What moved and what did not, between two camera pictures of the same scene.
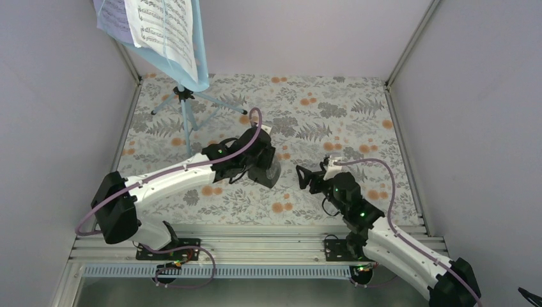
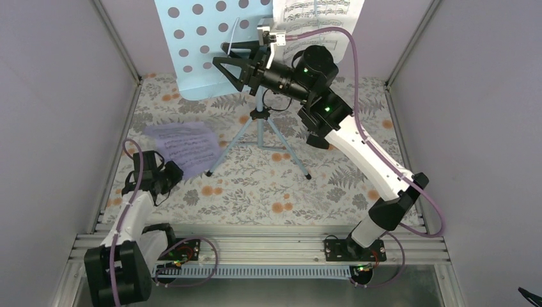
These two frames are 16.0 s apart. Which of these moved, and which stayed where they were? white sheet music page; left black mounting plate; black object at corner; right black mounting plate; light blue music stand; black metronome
Moved: white sheet music page; black metronome; light blue music stand
Stayed: left black mounting plate; right black mounting plate; black object at corner
